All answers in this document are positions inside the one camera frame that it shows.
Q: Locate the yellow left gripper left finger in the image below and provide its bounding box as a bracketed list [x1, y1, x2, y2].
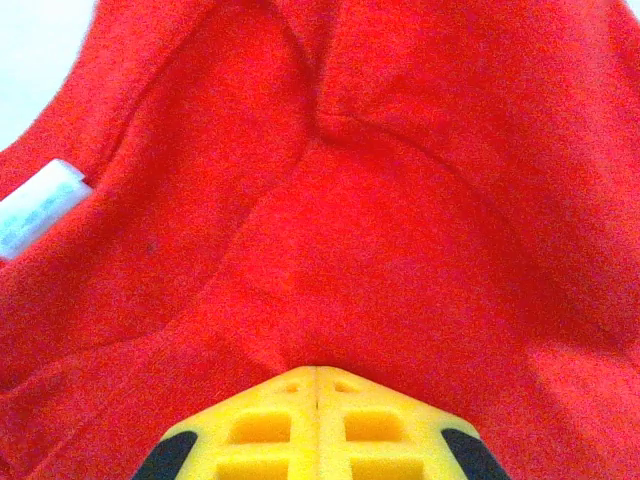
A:
[132, 365, 320, 480]

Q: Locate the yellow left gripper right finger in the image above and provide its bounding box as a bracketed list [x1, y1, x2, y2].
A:
[317, 365, 512, 480]

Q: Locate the red t-shirt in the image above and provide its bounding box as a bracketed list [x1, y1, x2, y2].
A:
[0, 0, 640, 480]

